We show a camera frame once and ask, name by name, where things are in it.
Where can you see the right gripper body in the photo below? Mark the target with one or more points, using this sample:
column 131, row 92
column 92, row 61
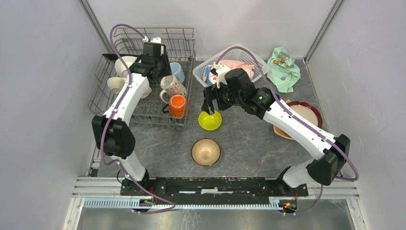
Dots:
column 225, row 98

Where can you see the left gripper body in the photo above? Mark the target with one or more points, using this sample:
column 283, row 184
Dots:
column 164, row 68

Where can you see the light blue cup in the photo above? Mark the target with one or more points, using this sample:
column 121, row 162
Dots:
column 177, row 71

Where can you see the yellow-green bowl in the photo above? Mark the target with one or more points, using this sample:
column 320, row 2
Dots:
column 210, row 122

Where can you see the white floral mug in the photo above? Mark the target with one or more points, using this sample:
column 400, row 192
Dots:
column 171, row 86

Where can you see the cream plate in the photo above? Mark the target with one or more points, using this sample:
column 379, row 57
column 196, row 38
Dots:
column 120, row 68

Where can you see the orange mug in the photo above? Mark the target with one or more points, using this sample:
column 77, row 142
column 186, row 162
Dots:
column 176, row 107

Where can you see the white deep plate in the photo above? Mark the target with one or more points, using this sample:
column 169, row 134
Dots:
column 115, row 84

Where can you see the beige bowl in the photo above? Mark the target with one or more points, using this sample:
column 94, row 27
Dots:
column 205, row 152

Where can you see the red rimmed plate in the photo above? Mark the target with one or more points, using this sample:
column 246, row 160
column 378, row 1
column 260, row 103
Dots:
column 307, row 111

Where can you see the wooden woven coaster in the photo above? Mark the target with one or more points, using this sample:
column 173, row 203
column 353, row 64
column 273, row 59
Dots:
column 281, row 133

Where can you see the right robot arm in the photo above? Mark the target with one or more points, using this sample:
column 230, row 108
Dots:
column 329, row 153

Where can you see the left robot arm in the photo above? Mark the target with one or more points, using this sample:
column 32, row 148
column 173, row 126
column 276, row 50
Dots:
column 114, row 139

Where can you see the blue cloth in basket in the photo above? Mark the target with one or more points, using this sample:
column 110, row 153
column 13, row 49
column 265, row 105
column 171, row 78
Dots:
column 207, row 72

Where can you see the white plastic basket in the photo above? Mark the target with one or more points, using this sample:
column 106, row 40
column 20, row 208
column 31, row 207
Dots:
column 235, row 52

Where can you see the pink patterned cloth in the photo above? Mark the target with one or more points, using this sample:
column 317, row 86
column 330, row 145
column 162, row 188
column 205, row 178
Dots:
column 233, row 64

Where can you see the green patterned cloth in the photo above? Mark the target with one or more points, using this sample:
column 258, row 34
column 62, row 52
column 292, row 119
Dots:
column 283, row 73

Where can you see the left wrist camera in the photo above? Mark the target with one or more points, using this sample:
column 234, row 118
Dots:
column 153, row 46

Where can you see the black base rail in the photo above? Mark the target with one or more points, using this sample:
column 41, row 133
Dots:
column 211, row 190

